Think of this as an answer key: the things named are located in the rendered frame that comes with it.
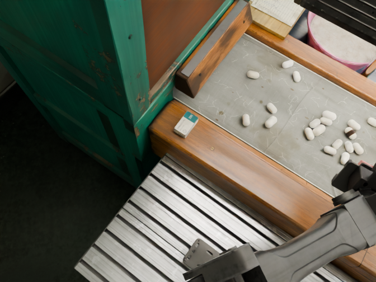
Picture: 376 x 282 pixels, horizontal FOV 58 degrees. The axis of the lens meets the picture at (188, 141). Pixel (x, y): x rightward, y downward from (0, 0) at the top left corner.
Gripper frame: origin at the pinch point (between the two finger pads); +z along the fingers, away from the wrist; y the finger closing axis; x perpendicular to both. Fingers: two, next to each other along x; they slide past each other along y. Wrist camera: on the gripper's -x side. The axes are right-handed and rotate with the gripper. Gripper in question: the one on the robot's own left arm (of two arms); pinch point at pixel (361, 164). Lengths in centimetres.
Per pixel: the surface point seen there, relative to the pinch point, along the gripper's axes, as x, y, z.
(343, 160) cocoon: 5.6, 0.1, 10.6
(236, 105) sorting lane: 7.4, 30.4, 12.3
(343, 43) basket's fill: -14.1, 12.9, 40.6
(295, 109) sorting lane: 2.7, 16.2, 17.9
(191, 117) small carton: 10.9, 38.3, 0.4
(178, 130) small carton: 13.8, 39.1, -3.4
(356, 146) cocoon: 2.4, -1.3, 14.7
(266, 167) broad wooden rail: 12.7, 16.2, 0.4
